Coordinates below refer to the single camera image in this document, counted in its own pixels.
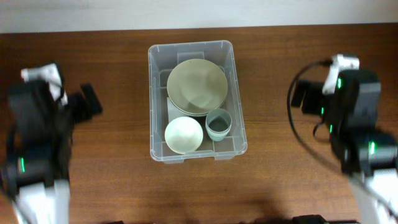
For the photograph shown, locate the grey plastic cup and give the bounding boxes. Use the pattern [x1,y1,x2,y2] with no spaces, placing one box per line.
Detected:
[205,108,232,131]

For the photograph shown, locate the white small bowl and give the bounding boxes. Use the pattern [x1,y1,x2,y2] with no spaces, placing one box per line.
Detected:
[164,117,203,154]

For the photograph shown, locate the beige bowl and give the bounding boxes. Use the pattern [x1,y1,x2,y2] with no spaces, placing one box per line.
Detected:
[168,93,225,117]

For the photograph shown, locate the cream white bowl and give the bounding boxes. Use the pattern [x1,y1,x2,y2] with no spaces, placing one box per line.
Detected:
[167,58,228,116]

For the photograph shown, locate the cream plastic cup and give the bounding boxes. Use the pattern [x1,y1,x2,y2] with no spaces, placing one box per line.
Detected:
[207,129,229,138]

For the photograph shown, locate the mint green cup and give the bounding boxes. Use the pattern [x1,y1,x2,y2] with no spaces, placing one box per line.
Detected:
[210,136,225,142]

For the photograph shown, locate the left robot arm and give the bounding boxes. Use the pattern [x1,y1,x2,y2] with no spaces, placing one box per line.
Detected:
[1,80,103,223]

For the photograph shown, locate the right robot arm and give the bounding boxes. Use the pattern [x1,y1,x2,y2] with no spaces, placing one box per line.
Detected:
[287,70,397,223]

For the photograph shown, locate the clear plastic storage bin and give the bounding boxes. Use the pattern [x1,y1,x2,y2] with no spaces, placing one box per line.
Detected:
[148,40,248,164]

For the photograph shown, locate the right black cable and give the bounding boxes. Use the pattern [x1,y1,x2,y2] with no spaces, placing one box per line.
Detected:
[286,59,398,212]

